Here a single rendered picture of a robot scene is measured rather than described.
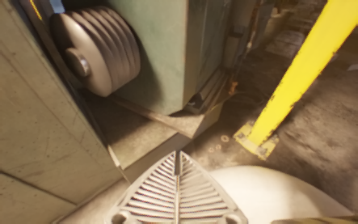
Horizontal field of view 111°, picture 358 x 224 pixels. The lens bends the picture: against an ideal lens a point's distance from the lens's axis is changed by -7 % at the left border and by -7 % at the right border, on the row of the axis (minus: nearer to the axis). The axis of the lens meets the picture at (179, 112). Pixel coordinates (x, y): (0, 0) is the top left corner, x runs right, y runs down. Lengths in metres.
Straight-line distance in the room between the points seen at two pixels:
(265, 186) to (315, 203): 0.12
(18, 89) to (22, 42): 0.10
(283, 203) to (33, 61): 0.73
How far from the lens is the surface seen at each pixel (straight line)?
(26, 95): 0.45
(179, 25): 0.32
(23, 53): 0.40
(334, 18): 0.69
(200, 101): 0.57
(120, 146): 0.59
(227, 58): 0.75
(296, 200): 0.56
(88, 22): 0.35
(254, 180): 0.48
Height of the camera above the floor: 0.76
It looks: 45 degrees down
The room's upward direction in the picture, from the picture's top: 2 degrees clockwise
